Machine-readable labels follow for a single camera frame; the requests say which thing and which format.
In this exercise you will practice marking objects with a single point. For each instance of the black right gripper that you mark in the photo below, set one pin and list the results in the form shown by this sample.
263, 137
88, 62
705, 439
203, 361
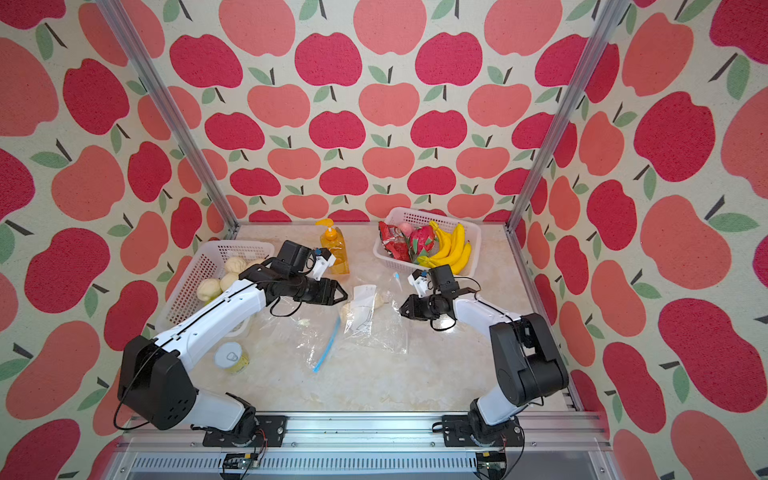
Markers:
413, 312

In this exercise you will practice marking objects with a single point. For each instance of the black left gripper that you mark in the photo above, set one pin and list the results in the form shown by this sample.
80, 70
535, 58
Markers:
327, 292

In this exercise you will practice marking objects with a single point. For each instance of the clear white zip-top bag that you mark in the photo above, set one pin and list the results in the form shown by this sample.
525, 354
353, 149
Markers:
383, 328

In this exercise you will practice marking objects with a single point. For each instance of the cream toy pear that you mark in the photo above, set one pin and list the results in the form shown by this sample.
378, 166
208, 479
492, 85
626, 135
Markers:
228, 280

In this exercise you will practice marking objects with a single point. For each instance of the clear blue zip-top bag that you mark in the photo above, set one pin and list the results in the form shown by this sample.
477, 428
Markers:
307, 330

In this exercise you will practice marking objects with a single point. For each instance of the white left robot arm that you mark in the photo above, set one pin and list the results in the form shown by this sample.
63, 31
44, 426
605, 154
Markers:
154, 378

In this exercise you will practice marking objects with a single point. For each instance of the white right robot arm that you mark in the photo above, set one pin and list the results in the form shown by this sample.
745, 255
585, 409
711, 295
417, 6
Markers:
527, 362

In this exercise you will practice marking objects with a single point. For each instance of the red snack bag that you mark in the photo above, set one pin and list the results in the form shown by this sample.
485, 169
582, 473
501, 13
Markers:
394, 242

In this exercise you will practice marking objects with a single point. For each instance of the orange soap pump bottle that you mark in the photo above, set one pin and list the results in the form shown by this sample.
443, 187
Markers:
333, 239

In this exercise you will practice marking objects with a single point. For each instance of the lower yellow toy banana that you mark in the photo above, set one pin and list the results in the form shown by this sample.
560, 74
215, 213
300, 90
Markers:
440, 258

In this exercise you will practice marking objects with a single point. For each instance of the yellow toy banana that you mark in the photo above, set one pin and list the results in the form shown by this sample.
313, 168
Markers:
458, 241
440, 258

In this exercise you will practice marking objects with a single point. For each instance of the white plastic fruit basket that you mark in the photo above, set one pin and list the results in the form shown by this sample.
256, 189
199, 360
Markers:
408, 219

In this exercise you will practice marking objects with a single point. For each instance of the pink toy dragon fruit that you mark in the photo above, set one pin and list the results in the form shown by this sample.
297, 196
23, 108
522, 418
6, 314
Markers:
422, 242

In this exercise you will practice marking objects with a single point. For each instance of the upper yellow toy banana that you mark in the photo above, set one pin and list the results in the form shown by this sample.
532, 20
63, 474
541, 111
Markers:
458, 241

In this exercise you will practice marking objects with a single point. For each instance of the white empty plastic basket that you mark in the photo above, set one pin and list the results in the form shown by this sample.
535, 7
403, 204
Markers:
203, 277

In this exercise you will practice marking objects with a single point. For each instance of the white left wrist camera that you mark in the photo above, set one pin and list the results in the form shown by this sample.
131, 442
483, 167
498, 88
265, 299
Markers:
323, 259

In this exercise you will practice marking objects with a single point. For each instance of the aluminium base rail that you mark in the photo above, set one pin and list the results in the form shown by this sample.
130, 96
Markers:
377, 445

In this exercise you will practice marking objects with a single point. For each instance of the aluminium right corner post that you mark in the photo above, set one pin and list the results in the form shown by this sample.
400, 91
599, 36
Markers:
607, 22

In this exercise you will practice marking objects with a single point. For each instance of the aluminium corner post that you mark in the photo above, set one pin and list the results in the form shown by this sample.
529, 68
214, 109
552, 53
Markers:
607, 22
129, 39

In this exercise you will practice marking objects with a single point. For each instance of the aluminium left corner post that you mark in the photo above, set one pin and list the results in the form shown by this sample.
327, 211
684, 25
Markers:
129, 39

